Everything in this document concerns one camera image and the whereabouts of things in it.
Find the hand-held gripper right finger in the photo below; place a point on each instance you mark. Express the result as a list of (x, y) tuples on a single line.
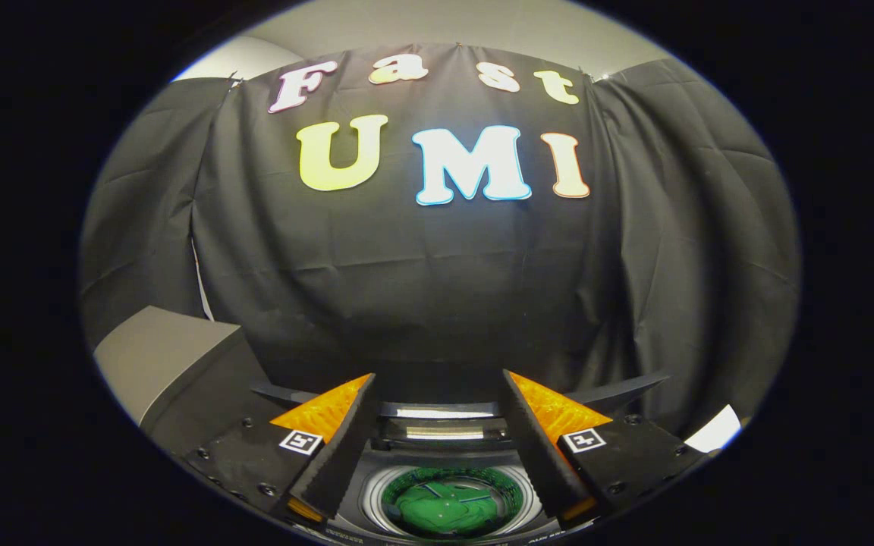
[(539, 459)]

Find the white paper sheet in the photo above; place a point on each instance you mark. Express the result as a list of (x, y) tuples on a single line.
[(714, 432)]

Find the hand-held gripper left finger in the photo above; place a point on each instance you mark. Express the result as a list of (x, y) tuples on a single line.
[(338, 459)]

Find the grey cabinet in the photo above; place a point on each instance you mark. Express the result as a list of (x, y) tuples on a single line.
[(156, 360)]

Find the green polo shirt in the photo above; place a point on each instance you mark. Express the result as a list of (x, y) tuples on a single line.
[(452, 508)]

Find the grey washing machine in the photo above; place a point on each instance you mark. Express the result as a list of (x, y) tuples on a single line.
[(444, 440)]

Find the black backdrop cloth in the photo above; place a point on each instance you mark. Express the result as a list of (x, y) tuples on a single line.
[(422, 280)]

